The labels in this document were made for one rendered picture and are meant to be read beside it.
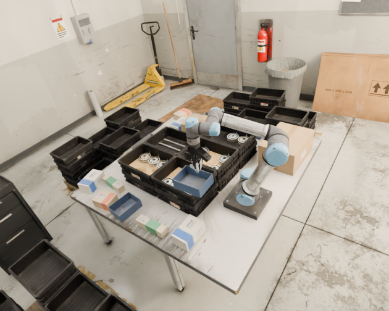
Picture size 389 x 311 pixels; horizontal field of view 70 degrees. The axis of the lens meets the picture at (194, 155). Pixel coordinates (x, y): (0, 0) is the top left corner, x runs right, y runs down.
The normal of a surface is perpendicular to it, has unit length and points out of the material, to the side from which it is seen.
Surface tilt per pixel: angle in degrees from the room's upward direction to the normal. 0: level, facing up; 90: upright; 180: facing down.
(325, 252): 0
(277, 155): 86
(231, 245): 0
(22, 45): 90
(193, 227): 0
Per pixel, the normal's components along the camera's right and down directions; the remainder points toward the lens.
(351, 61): -0.58, 0.44
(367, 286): -0.14, -0.79
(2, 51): 0.81, 0.25
